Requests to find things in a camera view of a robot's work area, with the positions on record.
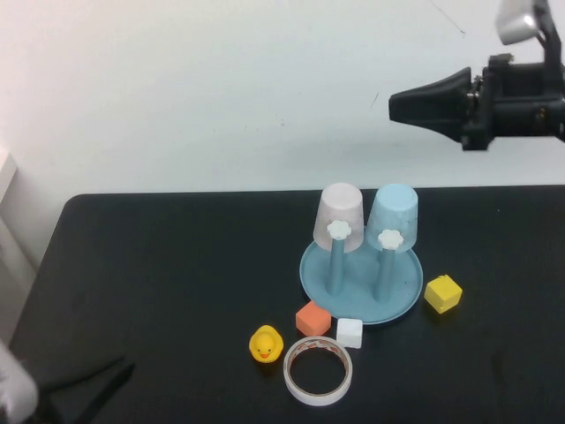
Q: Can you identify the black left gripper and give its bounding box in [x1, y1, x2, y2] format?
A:
[30, 354, 136, 424]

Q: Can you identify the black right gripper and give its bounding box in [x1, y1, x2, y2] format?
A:
[388, 53, 565, 152]

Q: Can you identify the light blue cup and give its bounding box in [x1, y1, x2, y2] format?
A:
[365, 184, 420, 254]

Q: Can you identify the pink cup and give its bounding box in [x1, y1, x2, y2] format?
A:
[313, 182, 367, 257]

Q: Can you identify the blue cup stand with pegs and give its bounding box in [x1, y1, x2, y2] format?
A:
[298, 219, 424, 326]

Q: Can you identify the yellow rubber duck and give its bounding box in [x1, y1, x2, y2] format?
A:
[249, 325, 284, 365]

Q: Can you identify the white tape roll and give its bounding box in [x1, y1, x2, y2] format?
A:
[282, 335, 353, 408]

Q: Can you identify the yellow cube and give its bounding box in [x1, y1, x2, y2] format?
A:
[424, 274, 464, 315]

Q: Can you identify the orange cube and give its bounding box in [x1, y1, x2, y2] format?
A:
[294, 300, 332, 337]

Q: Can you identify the white cube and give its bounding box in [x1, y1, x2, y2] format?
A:
[335, 317, 365, 351]

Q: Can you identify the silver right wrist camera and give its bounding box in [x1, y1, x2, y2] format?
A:
[495, 0, 565, 67]

